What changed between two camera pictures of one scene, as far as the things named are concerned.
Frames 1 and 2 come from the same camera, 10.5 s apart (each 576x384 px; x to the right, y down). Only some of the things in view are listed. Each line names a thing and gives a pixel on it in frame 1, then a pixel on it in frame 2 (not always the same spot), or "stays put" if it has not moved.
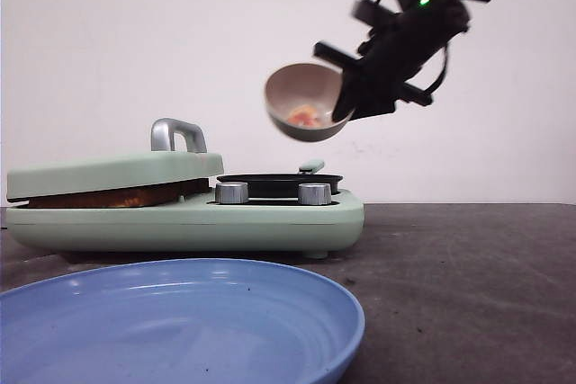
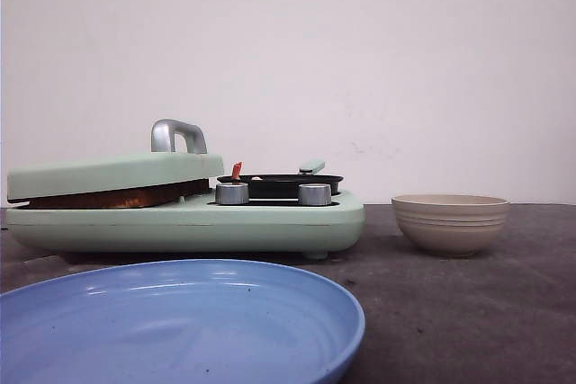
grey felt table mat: x=447 y=293 stays put
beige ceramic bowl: x=301 y=100 → x=449 y=226
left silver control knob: x=231 y=192 stays put
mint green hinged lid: x=178 y=153 stays put
